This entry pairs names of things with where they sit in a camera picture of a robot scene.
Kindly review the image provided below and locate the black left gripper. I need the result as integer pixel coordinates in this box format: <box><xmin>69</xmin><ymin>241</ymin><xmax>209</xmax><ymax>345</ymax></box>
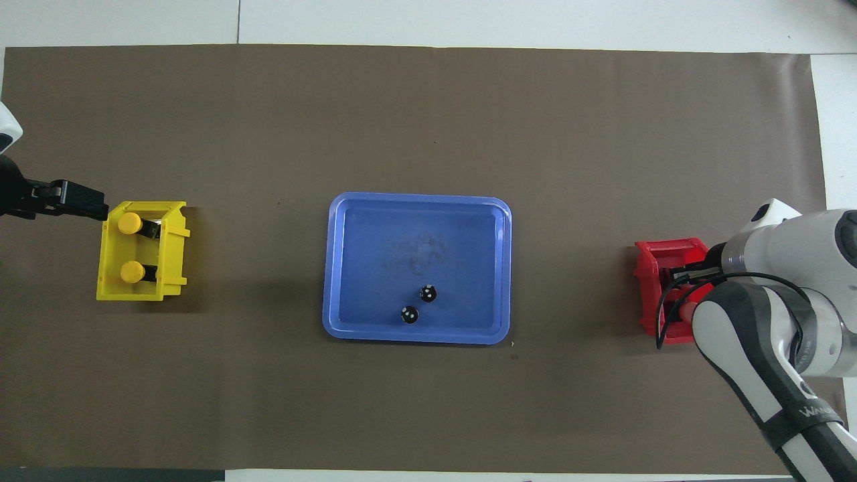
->
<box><xmin>0</xmin><ymin>155</ymin><xmax>109</xmax><ymax>220</ymax></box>

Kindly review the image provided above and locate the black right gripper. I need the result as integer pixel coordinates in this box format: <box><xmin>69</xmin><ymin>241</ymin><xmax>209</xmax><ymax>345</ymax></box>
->
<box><xmin>664</xmin><ymin>242</ymin><xmax>729</xmax><ymax>285</ymax></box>

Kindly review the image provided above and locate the yellow push button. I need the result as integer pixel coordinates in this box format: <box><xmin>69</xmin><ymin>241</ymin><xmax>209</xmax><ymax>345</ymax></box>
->
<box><xmin>119</xmin><ymin>260</ymin><xmax>159</xmax><ymax>283</ymax></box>
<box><xmin>117</xmin><ymin>212</ymin><xmax>161</xmax><ymax>240</ymax></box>

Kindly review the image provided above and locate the red push button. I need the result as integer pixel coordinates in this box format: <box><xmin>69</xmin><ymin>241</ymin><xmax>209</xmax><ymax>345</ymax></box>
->
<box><xmin>678</xmin><ymin>285</ymin><xmax>712</xmax><ymax>323</ymax></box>

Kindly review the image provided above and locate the blue plastic tray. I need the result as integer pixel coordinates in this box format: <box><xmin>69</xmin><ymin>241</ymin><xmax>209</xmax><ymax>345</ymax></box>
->
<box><xmin>322</xmin><ymin>192</ymin><xmax>513</xmax><ymax>345</ymax></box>

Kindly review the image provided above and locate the red plastic bin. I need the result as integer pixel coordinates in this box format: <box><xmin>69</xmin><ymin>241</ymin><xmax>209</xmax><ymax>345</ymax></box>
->
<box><xmin>634</xmin><ymin>237</ymin><xmax>720</xmax><ymax>345</ymax></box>

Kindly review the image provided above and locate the yellow plastic bin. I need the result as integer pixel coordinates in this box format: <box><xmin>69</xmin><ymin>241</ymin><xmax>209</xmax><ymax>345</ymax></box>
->
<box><xmin>96</xmin><ymin>201</ymin><xmax>191</xmax><ymax>302</ymax></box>

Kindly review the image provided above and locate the brown table mat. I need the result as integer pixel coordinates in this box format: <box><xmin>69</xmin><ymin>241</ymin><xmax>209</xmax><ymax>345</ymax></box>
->
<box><xmin>0</xmin><ymin>44</ymin><xmax>850</xmax><ymax>471</ymax></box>

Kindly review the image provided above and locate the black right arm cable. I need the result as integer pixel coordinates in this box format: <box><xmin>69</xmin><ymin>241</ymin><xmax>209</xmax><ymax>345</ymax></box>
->
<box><xmin>656</xmin><ymin>270</ymin><xmax>814</xmax><ymax>350</ymax></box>

